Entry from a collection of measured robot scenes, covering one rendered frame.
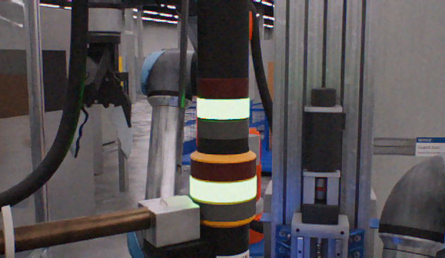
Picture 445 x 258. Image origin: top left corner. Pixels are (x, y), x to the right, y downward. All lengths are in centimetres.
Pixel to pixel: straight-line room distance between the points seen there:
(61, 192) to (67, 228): 470
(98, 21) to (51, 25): 397
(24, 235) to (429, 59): 204
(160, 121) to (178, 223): 95
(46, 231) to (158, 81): 99
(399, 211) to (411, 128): 145
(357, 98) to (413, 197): 53
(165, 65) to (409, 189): 71
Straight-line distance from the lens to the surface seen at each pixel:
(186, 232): 31
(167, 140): 124
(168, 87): 125
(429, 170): 79
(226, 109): 31
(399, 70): 219
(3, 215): 28
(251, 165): 32
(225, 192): 32
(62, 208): 504
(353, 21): 127
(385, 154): 222
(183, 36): 32
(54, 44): 485
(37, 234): 29
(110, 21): 86
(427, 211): 78
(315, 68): 126
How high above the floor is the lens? 164
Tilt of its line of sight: 8 degrees down
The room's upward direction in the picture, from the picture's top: straight up
